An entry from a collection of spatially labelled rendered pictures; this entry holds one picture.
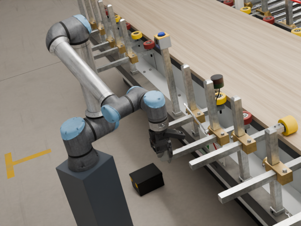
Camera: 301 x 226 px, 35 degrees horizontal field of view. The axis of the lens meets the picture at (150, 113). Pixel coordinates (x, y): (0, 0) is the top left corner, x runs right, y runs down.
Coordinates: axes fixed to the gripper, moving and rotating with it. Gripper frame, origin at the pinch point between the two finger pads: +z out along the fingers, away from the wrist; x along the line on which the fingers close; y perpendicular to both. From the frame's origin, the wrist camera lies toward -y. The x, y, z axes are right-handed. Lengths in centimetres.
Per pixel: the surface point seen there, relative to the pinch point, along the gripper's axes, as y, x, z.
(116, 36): -26, -152, -9
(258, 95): -58, -12, -9
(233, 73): -62, -43, -9
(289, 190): -45, 30, 19
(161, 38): -25, -52, -40
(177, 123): -15.3, -23.6, -2.4
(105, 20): -26, -177, -16
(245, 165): -27.7, 22.6, 1.4
